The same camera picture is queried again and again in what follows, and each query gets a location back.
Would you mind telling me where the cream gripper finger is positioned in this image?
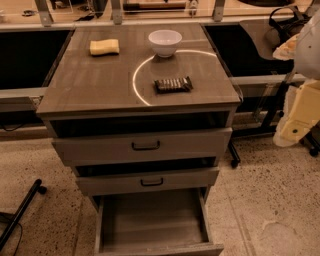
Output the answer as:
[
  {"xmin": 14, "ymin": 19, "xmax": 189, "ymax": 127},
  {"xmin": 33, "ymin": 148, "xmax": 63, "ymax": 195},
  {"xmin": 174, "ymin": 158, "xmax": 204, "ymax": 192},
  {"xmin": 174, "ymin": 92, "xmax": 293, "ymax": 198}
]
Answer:
[
  {"xmin": 273, "ymin": 35, "xmax": 298, "ymax": 61},
  {"xmin": 273, "ymin": 79, "xmax": 320, "ymax": 147}
]

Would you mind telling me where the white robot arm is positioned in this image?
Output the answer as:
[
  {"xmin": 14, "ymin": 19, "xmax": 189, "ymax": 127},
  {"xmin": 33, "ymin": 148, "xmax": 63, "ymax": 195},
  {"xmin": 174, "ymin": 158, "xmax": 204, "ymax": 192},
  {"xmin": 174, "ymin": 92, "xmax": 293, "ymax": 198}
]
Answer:
[{"xmin": 273, "ymin": 10, "xmax": 320, "ymax": 147}]

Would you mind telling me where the top grey drawer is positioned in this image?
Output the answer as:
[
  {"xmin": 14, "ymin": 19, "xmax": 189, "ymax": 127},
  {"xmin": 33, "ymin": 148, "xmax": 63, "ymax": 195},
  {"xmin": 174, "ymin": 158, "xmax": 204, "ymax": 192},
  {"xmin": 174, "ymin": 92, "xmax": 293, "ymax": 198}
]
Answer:
[{"xmin": 53, "ymin": 128, "xmax": 232, "ymax": 166}]

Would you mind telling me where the middle grey drawer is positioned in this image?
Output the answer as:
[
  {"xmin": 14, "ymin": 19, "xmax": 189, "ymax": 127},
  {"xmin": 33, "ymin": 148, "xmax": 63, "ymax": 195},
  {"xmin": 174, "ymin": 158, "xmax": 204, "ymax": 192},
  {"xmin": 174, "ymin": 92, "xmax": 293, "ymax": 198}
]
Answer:
[{"xmin": 76, "ymin": 167, "xmax": 219, "ymax": 196}]

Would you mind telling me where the grey three-drawer cabinet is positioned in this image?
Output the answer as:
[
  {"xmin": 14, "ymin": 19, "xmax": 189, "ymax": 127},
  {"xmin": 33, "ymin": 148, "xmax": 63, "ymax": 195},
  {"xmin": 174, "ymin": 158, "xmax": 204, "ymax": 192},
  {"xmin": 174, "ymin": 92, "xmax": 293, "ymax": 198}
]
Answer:
[{"xmin": 35, "ymin": 22, "xmax": 242, "ymax": 256}]

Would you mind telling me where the bottom grey open drawer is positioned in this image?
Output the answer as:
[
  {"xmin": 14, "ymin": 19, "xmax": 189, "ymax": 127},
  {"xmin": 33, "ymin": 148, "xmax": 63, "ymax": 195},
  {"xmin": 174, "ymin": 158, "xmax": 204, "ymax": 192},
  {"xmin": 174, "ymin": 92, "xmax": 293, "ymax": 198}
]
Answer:
[{"xmin": 94, "ymin": 188, "xmax": 224, "ymax": 256}]

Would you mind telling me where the black headset on table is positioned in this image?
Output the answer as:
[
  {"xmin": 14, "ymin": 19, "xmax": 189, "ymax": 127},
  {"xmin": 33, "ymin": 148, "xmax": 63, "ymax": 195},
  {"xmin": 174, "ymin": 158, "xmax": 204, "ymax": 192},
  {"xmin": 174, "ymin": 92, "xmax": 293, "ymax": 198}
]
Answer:
[{"xmin": 269, "ymin": 6, "xmax": 310, "ymax": 42}]

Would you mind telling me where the side table with black legs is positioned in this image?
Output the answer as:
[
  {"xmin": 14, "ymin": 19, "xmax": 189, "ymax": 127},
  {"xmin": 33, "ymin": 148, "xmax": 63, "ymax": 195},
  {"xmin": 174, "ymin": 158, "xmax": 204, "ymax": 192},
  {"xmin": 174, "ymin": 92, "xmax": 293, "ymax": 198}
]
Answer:
[{"xmin": 229, "ymin": 18, "xmax": 320, "ymax": 158}]

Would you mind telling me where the white ceramic bowl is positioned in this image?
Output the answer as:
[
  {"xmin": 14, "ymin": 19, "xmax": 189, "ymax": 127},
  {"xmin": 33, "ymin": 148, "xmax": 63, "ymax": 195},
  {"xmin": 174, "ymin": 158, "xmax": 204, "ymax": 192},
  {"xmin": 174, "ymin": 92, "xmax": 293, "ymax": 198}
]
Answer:
[{"xmin": 148, "ymin": 30, "xmax": 182, "ymax": 58}]

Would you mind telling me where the yellow sponge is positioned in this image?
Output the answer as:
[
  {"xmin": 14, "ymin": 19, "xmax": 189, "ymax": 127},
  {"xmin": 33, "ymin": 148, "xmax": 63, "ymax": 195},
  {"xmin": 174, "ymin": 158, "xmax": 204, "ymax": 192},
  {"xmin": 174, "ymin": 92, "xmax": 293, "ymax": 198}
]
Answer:
[{"xmin": 89, "ymin": 39, "xmax": 120, "ymax": 56}]

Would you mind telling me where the black wheeled stand leg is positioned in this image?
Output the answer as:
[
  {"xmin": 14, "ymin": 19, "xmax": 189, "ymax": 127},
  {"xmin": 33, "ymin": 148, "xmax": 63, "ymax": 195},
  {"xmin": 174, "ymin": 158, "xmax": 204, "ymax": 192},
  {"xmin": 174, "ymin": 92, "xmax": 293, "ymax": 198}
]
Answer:
[{"xmin": 0, "ymin": 179, "xmax": 47, "ymax": 251}]

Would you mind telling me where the black top drawer handle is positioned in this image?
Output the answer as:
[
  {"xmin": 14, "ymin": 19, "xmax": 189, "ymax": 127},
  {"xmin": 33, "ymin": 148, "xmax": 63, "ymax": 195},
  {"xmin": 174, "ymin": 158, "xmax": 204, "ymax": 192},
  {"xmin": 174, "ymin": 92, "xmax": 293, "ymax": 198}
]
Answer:
[{"xmin": 131, "ymin": 140, "xmax": 161, "ymax": 151}]

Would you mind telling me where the black drawer handle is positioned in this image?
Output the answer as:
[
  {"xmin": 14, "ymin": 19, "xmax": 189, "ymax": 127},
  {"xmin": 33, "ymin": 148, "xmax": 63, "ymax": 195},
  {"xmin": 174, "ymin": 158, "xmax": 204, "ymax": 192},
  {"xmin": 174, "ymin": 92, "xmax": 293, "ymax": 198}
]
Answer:
[
  {"xmin": 140, "ymin": 178, "xmax": 164, "ymax": 187},
  {"xmin": 131, "ymin": 140, "xmax": 161, "ymax": 151}
]

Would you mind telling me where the black middle drawer handle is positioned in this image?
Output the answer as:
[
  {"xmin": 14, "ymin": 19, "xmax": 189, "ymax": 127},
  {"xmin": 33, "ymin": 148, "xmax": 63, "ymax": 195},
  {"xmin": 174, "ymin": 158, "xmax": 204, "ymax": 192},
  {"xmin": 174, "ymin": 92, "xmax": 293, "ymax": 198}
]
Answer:
[{"xmin": 140, "ymin": 178, "xmax": 164, "ymax": 187}]

